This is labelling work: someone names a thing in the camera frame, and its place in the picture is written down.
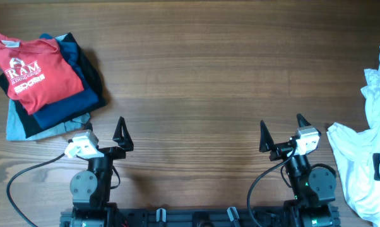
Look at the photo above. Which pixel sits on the navy blue folded shirt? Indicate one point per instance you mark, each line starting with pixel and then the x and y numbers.
pixel 81 103

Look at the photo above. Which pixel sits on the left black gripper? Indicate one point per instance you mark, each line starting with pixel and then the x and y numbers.
pixel 123 140

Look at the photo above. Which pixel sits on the black folded shirt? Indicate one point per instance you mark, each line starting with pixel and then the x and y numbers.
pixel 51 85

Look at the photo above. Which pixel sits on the white t-shirt black print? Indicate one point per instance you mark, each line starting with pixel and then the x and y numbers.
pixel 357 154

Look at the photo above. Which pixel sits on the grey folded shirt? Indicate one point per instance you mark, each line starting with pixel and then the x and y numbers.
pixel 23 127

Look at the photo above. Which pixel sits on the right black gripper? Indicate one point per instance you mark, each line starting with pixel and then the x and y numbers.
pixel 266 144

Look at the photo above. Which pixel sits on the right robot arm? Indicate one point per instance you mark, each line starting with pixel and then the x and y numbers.
pixel 313 185

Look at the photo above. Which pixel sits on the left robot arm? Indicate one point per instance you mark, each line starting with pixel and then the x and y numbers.
pixel 91 188

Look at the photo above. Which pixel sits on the red folded printed t-shirt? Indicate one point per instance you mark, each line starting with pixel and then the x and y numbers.
pixel 37 72

